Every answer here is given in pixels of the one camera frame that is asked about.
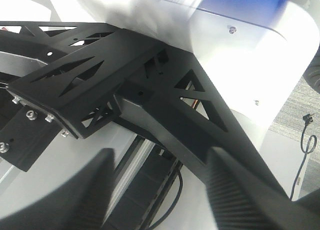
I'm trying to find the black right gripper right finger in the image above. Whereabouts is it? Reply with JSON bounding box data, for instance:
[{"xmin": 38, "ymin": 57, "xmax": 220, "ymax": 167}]
[{"xmin": 205, "ymin": 147, "xmax": 320, "ymax": 229}]

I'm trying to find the black power cable on floor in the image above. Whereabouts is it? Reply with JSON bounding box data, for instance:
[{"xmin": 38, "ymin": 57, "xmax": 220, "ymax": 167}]
[{"xmin": 289, "ymin": 114, "xmax": 318, "ymax": 200}]

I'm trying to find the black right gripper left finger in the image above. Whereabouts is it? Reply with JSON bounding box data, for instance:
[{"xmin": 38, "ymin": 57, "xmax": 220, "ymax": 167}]
[{"xmin": 0, "ymin": 148, "xmax": 115, "ymax": 229}]

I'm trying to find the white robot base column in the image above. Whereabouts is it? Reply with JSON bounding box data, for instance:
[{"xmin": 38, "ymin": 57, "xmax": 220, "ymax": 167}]
[{"xmin": 77, "ymin": 0, "xmax": 320, "ymax": 148}]

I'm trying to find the black metal robot frame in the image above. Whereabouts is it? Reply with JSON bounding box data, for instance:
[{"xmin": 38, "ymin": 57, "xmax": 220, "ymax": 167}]
[{"xmin": 0, "ymin": 21, "xmax": 285, "ymax": 195}]

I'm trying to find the blue towel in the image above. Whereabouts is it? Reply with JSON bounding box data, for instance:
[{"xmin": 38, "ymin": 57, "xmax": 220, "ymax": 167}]
[{"xmin": 198, "ymin": 0, "xmax": 288, "ymax": 28}]

